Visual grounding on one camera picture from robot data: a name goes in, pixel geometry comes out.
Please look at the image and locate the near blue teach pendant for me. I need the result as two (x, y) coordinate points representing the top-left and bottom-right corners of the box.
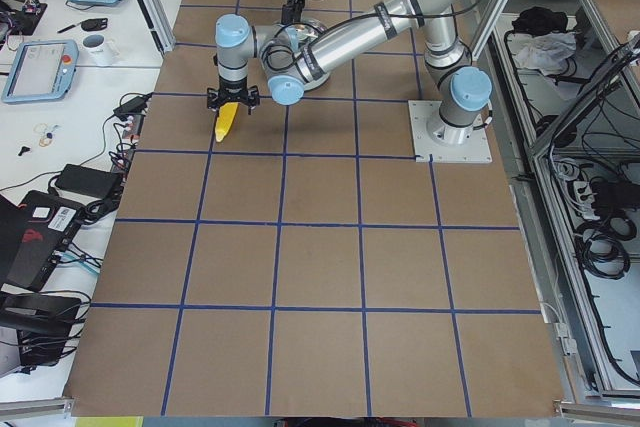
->
(1, 40), (79, 104)

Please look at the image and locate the black power adapter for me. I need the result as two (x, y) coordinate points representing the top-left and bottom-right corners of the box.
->
(113, 93), (152, 120)

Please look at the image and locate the black cloth bundle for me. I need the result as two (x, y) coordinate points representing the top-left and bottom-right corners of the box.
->
(512, 6), (568, 37)

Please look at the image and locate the black pen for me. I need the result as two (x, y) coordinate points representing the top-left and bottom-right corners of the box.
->
(56, 23), (80, 34)

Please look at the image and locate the black laptop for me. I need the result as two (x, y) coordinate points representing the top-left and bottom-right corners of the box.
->
(6, 190), (84, 292)

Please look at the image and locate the white mug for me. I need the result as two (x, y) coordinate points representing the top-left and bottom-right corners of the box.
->
(82, 34), (120, 67)

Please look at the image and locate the pale green cooking pot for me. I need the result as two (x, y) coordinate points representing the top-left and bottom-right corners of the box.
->
(259, 16), (335, 93)

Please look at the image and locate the brown paper table cover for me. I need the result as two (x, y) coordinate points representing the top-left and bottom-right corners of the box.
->
(65, 0), (564, 418)

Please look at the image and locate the white crumpled cloth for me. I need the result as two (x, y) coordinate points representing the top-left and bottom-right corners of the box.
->
(514, 33), (577, 75)

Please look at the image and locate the black power brick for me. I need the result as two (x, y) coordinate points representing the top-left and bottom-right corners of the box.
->
(55, 164), (123, 198)

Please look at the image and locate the glass pot lid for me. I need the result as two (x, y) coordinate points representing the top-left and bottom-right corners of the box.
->
(274, 17), (328, 50)

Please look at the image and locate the yellow corn cob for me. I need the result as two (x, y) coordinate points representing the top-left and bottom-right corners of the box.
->
(214, 102), (239, 143)

